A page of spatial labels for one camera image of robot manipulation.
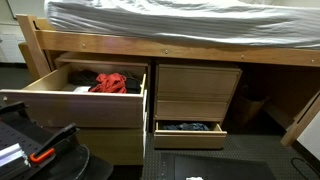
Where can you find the red garment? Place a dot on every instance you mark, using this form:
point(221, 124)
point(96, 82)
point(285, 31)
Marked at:
point(110, 83)

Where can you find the wooden bed frame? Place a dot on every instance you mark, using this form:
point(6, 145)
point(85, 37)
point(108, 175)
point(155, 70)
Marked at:
point(133, 46)

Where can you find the white cabinet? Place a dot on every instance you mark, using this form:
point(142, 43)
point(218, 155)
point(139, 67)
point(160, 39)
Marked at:
point(10, 46)

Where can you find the white sheeted mattress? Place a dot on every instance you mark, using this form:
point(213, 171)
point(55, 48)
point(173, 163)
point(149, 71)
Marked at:
point(183, 23)

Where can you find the wide wooden dresser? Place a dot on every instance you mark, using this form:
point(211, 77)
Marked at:
point(110, 146)

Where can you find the narrow wooden dresser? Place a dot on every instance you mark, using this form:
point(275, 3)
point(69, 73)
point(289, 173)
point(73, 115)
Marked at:
point(196, 81)

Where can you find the aluminium extrusion bar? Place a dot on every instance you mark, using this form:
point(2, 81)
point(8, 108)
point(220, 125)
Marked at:
point(11, 155)

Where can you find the open small wooden drawer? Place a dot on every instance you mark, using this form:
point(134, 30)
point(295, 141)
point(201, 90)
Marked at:
point(190, 140)

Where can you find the open wide wooden drawer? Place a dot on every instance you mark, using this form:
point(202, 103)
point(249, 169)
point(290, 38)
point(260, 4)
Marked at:
point(83, 110)

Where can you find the dark blue clothes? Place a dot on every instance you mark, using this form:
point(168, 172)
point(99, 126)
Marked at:
point(186, 127)

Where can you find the brown paper bag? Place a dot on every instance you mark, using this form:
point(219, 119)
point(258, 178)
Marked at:
point(248, 110)

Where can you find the small white object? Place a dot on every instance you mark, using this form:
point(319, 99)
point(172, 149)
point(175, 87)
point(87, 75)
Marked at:
point(194, 178)

